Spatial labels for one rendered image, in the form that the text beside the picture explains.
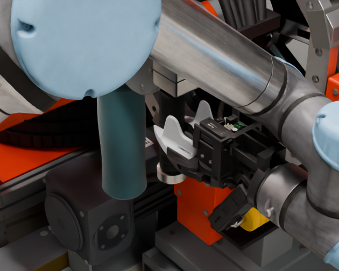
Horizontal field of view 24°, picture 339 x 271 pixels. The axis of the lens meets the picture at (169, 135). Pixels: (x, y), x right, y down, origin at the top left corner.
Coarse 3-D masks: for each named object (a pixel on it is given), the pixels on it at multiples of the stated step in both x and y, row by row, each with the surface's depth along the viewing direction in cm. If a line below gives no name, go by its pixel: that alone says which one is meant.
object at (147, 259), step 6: (144, 252) 185; (150, 252) 186; (156, 252) 187; (162, 252) 188; (144, 258) 185; (150, 258) 184; (156, 258) 187; (162, 258) 187; (168, 258) 186; (144, 264) 186; (150, 264) 183; (156, 264) 182; (162, 264) 185; (168, 264) 185; (174, 264) 185; (144, 270) 187; (150, 270) 185; (156, 270) 182; (162, 270) 180; (168, 270) 183; (174, 270) 183; (180, 270) 183
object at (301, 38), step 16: (272, 0) 130; (288, 0) 131; (288, 16) 130; (272, 32) 139; (288, 32) 130; (304, 32) 129; (272, 48) 135; (192, 96) 155; (208, 96) 155; (224, 112) 153; (240, 112) 153
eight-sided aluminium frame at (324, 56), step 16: (304, 0) 110; (320, 0) 108; (336, 0) 111; (304, 16) 111; (320, 16) 108; (336, 16) 109; (320, 32) 109; (336, 32) 109; (320, 48) 111; (336, 48) 110; (320, 64) 112; (336, 64) 116; (320, 80) 113; (192, 112) 152; (288, 160) 126
